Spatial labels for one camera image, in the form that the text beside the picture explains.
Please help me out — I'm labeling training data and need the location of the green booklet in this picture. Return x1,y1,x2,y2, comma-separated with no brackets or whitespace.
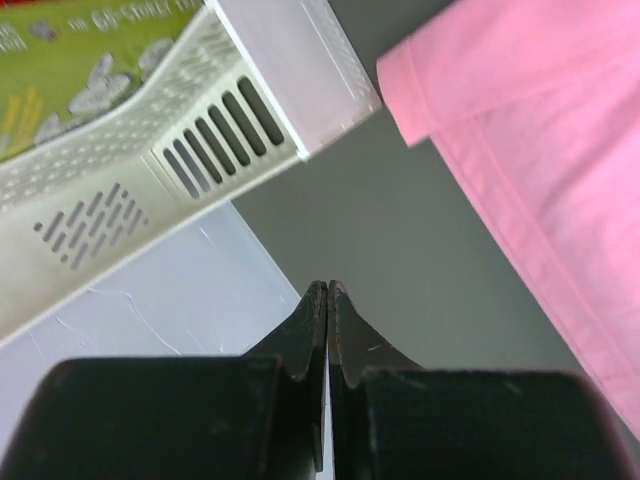
1,0,202,160

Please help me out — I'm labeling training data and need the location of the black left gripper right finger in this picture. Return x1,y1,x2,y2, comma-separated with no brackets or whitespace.
327,280,422,479

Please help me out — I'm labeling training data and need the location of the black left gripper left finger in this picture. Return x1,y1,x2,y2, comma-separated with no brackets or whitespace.
238,281,327,473

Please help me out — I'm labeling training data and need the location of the pink t shirt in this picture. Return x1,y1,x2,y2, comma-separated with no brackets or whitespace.
377,1,639,431

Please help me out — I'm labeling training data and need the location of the white file organizer rack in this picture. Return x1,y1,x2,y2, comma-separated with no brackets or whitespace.
1,1,381,341

